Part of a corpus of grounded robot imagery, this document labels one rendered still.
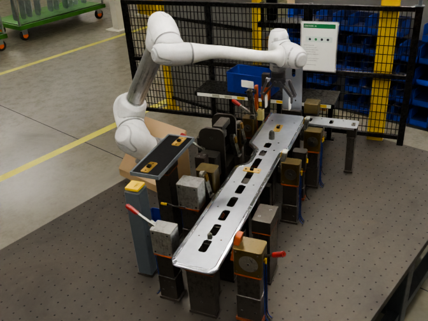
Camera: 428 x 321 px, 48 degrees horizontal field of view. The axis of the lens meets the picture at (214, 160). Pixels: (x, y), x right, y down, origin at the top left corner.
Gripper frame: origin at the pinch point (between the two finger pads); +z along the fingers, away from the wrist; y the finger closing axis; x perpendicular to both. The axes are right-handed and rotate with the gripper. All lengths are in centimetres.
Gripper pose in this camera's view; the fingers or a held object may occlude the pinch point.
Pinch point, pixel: (278, 106)
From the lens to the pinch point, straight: 265.3
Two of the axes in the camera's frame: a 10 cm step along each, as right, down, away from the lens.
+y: 9.3, 1.4, -3.5
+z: 0.6, 8.6, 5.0
